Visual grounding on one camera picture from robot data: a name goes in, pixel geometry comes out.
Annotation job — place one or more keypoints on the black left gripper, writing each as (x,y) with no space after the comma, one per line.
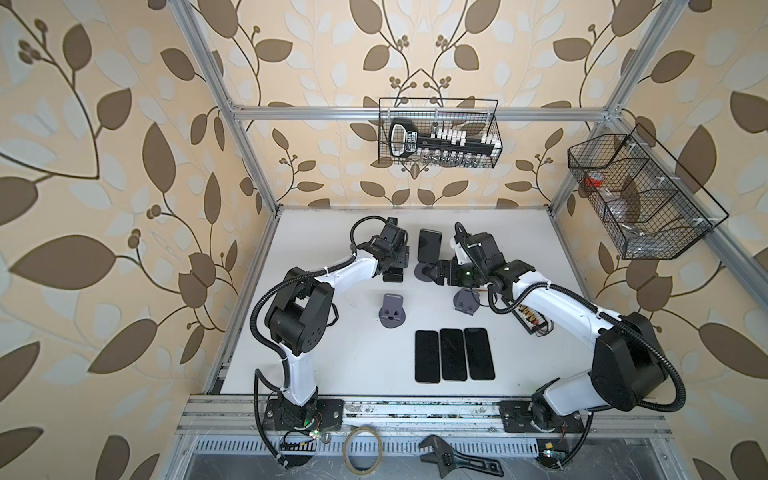
(404,255)

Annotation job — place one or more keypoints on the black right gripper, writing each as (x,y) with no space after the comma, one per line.
(451,277)

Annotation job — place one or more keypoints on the purple phone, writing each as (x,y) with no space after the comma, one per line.
(427,357)

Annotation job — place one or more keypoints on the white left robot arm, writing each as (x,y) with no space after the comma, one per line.
(291,319)

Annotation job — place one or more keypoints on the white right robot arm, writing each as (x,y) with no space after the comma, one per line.
(629,368)

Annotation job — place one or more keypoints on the grey round stand front right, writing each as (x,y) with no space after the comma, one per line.
(466,301)

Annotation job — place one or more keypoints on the grey round phone stand back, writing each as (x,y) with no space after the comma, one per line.
(423,273)

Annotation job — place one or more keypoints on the black phone stand front left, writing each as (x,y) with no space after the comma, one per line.
(392,314)

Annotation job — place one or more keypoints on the black charging board yellow plugs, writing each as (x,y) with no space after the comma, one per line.
(533,322)

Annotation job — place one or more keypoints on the black socket set tool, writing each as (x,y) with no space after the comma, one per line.
(404,140)

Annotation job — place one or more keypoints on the black adjustable wrench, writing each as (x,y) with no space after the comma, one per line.
(439,452)

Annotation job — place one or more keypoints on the black wire basket back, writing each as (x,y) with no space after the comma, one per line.
(475,116)

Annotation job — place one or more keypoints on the black wire basket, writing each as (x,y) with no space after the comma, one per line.
(653,204)
(475,116)

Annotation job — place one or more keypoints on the black wire basket right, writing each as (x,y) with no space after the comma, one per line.
(653,204)

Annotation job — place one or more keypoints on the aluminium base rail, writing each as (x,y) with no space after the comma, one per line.
(491,426)

